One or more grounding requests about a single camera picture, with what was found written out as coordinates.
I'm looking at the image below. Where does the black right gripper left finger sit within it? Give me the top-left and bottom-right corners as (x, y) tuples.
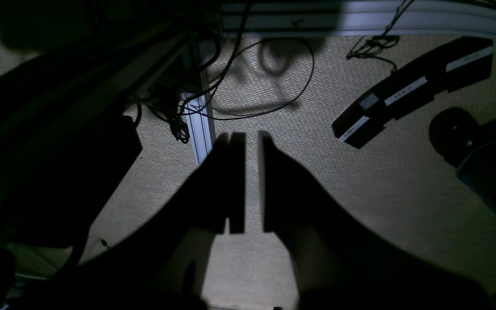
(115, 132), (246, 310)

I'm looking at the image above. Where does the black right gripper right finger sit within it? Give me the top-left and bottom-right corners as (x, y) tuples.
(257, 131), (490, 310)

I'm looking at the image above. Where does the black caster wheel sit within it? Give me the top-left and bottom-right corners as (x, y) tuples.
(428, 107), (487, 167)

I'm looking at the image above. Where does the thin black floor cable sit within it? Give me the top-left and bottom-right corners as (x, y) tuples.
(145, 0), (316, 144)

